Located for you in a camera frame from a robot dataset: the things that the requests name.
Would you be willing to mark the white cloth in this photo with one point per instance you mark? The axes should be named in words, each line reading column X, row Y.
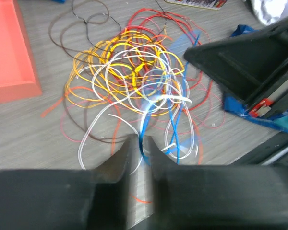
column 267, row 12

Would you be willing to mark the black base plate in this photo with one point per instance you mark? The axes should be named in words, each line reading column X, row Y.
column 273, row 148

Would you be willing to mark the blue plaid cloth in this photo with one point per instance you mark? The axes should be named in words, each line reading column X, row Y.
column 262, row 69

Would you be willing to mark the royal blue cloth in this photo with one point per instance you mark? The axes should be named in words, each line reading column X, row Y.
column 59, row 1

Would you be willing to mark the gold tin box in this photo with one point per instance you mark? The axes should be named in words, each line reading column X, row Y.
column 204, row 4

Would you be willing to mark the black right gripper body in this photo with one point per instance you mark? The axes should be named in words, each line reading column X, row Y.
column 275, row 101

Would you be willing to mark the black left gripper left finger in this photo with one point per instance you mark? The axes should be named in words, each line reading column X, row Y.
column 95, row 199

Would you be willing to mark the orange plastic tray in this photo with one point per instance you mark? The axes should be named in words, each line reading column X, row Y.
column 18, row 74

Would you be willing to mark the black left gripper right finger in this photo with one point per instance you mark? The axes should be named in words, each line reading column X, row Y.
column 220, row 194

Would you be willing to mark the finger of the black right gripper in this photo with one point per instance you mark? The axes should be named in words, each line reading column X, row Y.
column 208, row 57

